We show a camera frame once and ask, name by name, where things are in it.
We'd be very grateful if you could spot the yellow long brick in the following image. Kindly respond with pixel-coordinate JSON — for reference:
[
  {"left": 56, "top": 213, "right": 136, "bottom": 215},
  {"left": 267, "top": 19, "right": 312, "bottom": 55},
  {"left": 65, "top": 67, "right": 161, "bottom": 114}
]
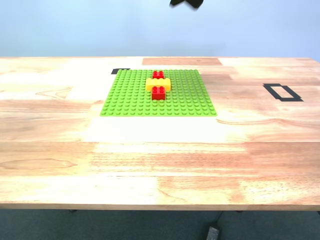
[{"left": 145, "top": 77, "right": 172, "bottom": 92}]

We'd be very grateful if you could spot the green studded baseplate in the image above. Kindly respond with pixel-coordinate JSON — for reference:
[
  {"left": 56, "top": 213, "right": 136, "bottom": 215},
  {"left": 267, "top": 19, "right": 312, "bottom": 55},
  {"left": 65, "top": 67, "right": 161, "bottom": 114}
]
[{"left": 99, "top": 69, "right": 218, "bottom": 118}]

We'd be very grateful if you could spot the black tape strip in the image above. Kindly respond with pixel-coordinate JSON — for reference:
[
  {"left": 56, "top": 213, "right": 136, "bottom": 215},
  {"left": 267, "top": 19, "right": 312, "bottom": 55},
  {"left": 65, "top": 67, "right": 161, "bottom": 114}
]
[{"left": 111, "top": 67, "right": 131, "bottom": 75}]

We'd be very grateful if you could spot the black tape rectangle outline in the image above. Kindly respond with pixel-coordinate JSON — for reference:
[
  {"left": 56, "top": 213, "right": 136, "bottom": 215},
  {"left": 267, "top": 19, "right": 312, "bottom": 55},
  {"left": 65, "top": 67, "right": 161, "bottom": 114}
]
[{"left": 262, "top": 83, "right": 305, "bottom": 103}]

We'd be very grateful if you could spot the grey power adapter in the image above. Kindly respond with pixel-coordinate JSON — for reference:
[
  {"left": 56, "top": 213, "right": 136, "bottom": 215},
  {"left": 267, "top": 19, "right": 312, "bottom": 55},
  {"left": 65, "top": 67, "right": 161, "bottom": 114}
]
[{"left": 206, "top": 226, "right": 221, "bottom": 240}]

